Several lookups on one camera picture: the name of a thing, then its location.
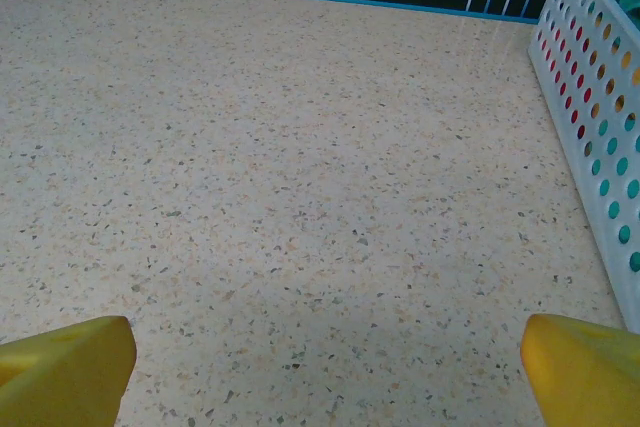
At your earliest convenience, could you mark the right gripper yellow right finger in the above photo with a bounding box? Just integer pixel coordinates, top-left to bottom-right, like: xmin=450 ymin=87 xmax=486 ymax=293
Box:
xmin=519 ymin=313 xmax=640 ymax=427

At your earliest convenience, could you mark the red t-shirt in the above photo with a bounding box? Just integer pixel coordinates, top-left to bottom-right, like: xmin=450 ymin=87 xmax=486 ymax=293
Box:
xmin=537 ymin=21 xmax=594 ymax=141

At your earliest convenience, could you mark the yellow t-shirt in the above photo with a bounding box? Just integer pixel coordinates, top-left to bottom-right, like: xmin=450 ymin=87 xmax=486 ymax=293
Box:
xmin=589 ymin=11 xmax=640 ymax=116

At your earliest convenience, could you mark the white perforated plastic basket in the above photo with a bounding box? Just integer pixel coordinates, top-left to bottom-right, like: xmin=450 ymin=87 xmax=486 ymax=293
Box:
xmin=527 ymin=0 xmax=640 ymax=336

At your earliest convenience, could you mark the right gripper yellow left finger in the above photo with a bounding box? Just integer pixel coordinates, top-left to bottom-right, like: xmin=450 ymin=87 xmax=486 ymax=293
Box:
xmin=0 ymin=315 xmax=137 ymax=427

